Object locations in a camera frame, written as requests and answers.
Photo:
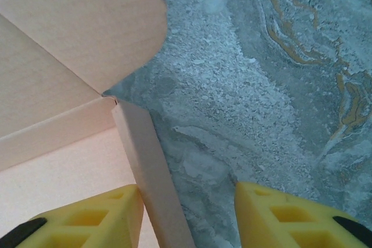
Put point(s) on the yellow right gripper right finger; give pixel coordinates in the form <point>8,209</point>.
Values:
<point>290,219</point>

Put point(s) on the orange paper box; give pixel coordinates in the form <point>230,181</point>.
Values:
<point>58,56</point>

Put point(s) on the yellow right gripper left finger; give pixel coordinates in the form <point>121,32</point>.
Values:
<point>87,219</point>

